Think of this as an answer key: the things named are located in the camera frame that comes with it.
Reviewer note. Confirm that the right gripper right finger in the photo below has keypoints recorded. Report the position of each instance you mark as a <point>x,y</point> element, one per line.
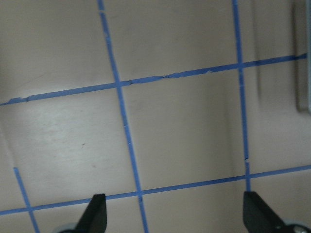
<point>258,217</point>

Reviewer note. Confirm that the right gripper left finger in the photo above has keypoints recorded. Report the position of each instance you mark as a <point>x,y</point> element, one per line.
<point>94,218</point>

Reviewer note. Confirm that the wire mesh shelf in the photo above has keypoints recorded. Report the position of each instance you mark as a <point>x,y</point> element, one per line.
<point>302,48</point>

